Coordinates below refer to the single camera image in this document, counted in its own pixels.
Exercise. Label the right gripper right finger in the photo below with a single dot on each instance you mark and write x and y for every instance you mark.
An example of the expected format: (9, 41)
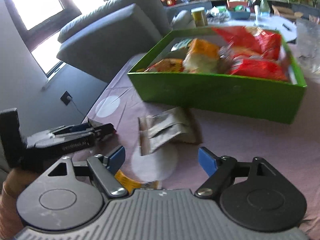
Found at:
(219, 170)

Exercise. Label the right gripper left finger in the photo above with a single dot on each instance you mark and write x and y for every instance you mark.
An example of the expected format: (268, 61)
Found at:
(104, 168)

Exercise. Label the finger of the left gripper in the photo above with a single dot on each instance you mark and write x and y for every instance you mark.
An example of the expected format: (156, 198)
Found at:
(71, 128)
(102, 132)

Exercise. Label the yellow green snack packet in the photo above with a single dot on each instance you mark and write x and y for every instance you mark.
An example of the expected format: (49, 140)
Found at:
(131, 184)

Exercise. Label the brown grey snack packet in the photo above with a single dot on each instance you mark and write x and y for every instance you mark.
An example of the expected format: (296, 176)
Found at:
(176, 125)

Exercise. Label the red snack packet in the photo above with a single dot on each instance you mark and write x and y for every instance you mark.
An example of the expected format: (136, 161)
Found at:
(263, 69)

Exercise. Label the orange snack packet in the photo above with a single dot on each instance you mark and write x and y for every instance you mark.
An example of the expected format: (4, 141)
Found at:
(202, 57)

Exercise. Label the large red snack bag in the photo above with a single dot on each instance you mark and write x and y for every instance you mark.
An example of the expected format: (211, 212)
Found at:
(264, 42)

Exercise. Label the pink dotted tablecloth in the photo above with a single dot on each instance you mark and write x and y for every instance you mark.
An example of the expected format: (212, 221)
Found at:
(292, 149)

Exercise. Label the green cardboard box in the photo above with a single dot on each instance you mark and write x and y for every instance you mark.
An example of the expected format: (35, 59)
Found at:
(239, 95)

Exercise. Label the grey sofa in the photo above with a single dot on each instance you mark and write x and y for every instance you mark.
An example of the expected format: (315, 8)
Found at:
(102, 41)

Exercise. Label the yellow tin can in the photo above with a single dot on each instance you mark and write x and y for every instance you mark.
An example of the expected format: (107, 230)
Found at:
(199, 16)

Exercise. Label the round white coffee table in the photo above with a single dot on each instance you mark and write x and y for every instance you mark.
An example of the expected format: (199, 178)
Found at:
(287, 29)

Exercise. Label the blue plastic basket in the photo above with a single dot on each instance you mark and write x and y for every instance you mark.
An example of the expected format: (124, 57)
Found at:
(239, 14)

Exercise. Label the wall power socket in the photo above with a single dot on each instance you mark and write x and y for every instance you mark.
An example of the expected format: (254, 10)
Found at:
(66, 98)

